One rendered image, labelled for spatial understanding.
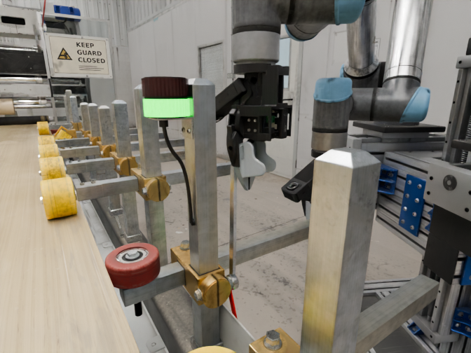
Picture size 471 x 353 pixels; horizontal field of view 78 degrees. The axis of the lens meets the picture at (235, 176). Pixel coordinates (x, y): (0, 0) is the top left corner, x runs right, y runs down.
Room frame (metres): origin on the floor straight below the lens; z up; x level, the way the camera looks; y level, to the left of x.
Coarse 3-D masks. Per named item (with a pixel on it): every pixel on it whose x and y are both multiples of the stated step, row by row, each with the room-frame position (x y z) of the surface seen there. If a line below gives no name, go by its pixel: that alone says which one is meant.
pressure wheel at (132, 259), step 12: (120, 252) 0.41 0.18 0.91; (132, 252) 0.40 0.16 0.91; (144, 252) 0.42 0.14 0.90; (156, 252) 0.41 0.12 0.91; (108, 264) 0.38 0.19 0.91; (120, 264) 0.38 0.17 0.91; (132, 264) 0.38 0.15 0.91; (144, 264) 0.38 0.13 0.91; (156, 264) 0.40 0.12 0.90; (120, 276) 0.37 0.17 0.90; (132, 276) 0.37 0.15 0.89; (144, 276) 0.37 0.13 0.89; (156, 276) 0.39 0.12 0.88; (120, 288) 0.37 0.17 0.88; (132, 288) 0.37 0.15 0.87
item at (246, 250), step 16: (304, 224) 0.61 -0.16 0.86; (256, 240) 0.54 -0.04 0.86; (272, 240) 0.54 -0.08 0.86; (288, 240) 0.57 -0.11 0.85; (224, 256) 0.48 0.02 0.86; (240, 256) 0.50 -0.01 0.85; (256, 256) 0.52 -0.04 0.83; (160, 272) 0.43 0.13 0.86; (176, 272) 0.43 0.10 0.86; (144, 288) 0.40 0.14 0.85; (160, 288) 0.41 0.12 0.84; (128, 304) 0.38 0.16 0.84
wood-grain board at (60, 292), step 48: (0, 144) 1.46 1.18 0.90; (0, 192) 0.72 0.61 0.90; (0, 240) 0.46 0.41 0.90; (48, 240) 0.46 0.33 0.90; (0, 288) 0.33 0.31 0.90; (48, 288) 0.33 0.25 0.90; (96, 288) 0.33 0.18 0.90; (0, 336) 0.25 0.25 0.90; (48, 336) 0.25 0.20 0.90; (96, 336) 0.25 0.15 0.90
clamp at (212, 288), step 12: (180, 252) 0.47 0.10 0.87; (180, 264) 0.45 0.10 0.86; (192, 276) 0.41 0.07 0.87; (204, 276) 0.40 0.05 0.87; (216, 276) 0.40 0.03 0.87; (192, 288) 0.41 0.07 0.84; (204, 288) 0.39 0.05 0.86; (216, 288) 0.39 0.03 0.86; (228, 288) 0.40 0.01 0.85; (204, 300) 0.38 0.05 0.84; (216, 300) 0.39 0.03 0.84
